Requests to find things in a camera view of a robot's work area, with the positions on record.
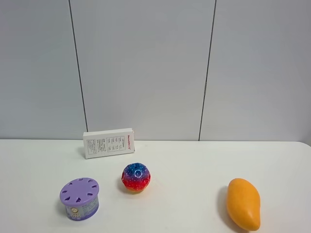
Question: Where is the white printed cardboard box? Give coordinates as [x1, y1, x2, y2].
[83, 128, 135, 159]

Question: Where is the yellow mango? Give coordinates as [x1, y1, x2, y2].
[226, 178, 260, 231]

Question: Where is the red blue strawberry toy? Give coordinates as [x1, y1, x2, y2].
[121, 163, 151, 193]

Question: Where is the purple air freshener can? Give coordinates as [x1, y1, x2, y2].
[59, 178, 99, 221]

